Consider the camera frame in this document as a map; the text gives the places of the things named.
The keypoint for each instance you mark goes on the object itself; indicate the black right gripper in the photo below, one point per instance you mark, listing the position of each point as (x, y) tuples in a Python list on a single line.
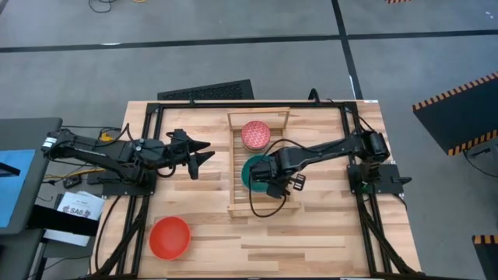
[(264, 171)]

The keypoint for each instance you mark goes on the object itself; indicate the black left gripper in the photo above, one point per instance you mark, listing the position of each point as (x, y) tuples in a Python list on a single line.
[(179, 151)]

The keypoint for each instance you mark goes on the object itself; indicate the teal bowl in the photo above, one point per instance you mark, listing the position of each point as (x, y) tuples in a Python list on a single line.
[(245, 175)]

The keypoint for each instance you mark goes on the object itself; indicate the red patterned bowl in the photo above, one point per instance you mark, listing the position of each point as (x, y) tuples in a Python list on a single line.
[(255, 134)]

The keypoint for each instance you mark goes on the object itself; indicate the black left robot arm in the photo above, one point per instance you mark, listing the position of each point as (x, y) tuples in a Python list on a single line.
[(97, 149)]

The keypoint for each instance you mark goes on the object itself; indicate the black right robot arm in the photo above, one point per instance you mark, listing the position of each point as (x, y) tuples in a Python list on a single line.
[(334, 145)]

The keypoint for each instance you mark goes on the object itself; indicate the light wooden slatted shelf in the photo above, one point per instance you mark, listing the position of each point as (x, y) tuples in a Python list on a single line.
[(237, 194)]

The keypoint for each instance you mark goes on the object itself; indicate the black floor vent grille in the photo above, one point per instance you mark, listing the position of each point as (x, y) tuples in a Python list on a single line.
[(206, 92)]

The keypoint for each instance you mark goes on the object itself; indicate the bowl white outside orange inside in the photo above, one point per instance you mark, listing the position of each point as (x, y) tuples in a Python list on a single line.
[(170, 238)]

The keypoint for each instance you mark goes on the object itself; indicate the yellow plug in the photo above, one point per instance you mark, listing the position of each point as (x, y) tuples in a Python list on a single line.
[(105, 136)]

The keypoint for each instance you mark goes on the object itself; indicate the small black device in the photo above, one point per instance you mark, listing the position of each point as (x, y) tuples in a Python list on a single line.
[(72, 182)]

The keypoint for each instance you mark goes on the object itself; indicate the printed white paper sheet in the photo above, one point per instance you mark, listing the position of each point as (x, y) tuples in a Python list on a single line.
[(78, 204)]

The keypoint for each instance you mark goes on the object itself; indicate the plain white paper sheet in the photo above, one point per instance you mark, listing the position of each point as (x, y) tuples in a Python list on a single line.
[(66, 238)]

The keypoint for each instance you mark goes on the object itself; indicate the grey desk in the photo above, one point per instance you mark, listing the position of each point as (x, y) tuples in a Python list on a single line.
[(23, 134)]

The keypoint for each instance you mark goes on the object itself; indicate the blue flat screen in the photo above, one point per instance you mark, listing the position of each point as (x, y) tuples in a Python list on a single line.
[(15, 186)]

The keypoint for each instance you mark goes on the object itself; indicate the black platform hazard-striped edge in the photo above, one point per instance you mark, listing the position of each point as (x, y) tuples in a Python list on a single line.
[(488, 260), (459, 113)]

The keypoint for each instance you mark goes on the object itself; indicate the black aluminium extrusion frame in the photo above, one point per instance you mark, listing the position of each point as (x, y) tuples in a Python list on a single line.
[(253, 104)]

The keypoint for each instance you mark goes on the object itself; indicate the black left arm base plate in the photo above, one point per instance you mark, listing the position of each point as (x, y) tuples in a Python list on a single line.
[(116, 190)]

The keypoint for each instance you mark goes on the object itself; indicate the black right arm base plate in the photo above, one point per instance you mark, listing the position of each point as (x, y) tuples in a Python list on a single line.
[(385, 173)]

